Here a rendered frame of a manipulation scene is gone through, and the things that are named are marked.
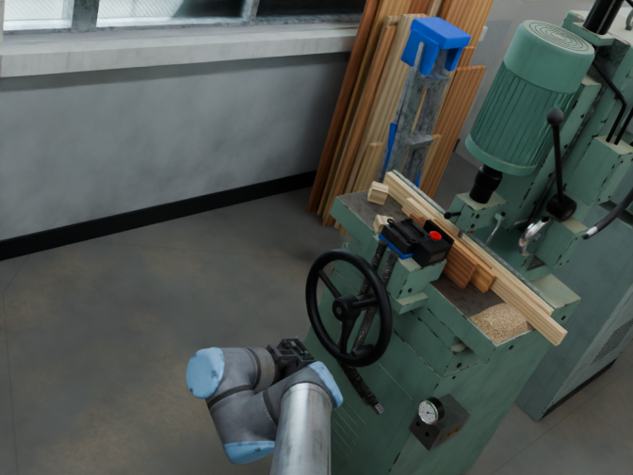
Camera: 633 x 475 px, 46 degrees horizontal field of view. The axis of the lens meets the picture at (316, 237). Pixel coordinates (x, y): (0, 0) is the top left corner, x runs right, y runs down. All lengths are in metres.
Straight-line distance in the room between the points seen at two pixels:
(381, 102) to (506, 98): 1.59
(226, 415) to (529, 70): 0.95
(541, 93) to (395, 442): 0.99
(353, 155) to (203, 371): 2.12
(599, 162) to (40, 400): 1.75
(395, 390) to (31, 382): 1.17
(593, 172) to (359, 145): 1.64
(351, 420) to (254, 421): 0.85
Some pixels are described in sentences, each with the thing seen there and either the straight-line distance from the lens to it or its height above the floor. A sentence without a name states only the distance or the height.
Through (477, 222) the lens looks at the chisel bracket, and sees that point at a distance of 1.90.
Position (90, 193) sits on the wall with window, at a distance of 2.98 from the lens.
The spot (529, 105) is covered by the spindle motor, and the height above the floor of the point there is 1.37.
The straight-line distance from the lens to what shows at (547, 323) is 1.85.
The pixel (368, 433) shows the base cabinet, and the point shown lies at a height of 0.38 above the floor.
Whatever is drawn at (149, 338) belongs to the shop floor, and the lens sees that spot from 2.73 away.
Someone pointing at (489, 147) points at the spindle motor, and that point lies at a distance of 1.77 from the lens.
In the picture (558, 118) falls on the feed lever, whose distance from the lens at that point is 1.61.
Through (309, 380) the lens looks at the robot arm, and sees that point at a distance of 1.33.
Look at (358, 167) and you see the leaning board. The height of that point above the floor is 0.35.
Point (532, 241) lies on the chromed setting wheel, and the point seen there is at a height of 1.01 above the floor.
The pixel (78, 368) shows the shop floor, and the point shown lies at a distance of 2.61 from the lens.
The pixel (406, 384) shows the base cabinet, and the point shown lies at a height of 0.61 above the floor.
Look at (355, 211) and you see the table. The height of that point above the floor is 0.90.
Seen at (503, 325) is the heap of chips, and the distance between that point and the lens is 1.78.
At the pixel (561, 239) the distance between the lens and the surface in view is 1.97.
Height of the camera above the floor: 1.92
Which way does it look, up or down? 34 degrees down
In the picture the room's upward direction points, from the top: 20 degrees clockwise
